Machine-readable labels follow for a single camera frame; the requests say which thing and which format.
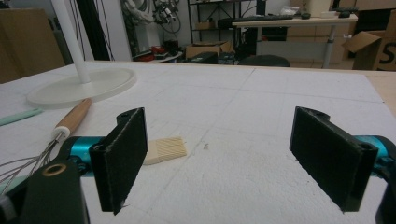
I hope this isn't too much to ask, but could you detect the clear plastic bag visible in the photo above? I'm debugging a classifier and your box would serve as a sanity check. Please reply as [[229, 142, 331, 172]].
[[279, 6, 300, 17]]

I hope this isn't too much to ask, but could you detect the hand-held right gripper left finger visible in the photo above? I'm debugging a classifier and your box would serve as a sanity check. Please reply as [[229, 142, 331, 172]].
[[89, 106, 149, 216]]

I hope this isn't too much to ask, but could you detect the cardboard box with black logo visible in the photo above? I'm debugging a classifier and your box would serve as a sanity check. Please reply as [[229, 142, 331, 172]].
[[342, 18, 396, 72]]

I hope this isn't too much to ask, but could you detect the black keyboard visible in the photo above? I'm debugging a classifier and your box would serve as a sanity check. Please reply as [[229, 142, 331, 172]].
[[218, 14, 294, 29]]

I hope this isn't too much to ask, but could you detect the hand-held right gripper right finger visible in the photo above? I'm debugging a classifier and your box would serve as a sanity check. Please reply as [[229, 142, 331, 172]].
[[289, 105, 380, 214]]

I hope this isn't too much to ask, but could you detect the white utensil stand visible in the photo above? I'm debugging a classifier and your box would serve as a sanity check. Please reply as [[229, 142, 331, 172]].
[[26, 0, 138, 110]]

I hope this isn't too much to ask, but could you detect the plain cardboard panel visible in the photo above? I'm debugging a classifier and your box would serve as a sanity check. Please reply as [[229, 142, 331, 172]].
[[0, 8, 66, 84]]

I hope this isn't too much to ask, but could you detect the wire whisk with wooden handle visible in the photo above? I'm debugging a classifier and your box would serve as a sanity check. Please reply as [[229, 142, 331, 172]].
[[0, 97, 93, 195]]

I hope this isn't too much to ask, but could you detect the black shelf rack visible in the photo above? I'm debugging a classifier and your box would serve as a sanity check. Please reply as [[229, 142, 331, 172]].
[[187, 0, 260, 45]]

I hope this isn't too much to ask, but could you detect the small cardboard box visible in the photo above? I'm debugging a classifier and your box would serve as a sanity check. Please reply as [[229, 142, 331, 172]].
[[195, 21, 217, 31]]

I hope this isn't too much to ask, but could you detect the green-handled spatula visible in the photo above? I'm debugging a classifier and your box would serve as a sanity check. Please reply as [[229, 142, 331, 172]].
[[0, 106, 45, 128]]

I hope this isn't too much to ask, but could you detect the black metal frame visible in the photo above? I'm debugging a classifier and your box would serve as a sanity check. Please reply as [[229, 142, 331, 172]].
[[76, 0, 110, 62]]

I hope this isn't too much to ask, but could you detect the red tool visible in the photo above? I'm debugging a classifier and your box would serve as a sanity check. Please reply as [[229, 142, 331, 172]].
[[150, 46, 169, 56]]

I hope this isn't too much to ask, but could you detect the white robot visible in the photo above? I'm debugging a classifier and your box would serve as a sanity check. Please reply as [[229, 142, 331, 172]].
[[120, 0, 154, 25]]

